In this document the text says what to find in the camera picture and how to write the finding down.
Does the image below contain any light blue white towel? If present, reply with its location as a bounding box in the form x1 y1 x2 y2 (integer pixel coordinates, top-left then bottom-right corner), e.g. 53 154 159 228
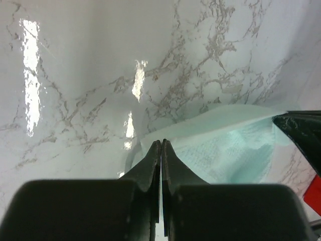
130 104 289 184

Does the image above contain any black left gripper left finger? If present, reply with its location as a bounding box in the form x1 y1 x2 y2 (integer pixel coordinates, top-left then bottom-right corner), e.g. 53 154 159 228
1 141 161 240

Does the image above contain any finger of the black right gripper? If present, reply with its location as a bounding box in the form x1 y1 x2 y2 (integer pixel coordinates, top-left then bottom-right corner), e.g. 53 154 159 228
272 110 321 175

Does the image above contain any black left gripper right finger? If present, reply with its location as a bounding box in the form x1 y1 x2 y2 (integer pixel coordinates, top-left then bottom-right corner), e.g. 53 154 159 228
161 140 316 240

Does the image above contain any red plastic tray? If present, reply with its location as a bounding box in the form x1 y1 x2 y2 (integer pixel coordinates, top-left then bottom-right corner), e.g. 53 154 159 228
303 175 321 215

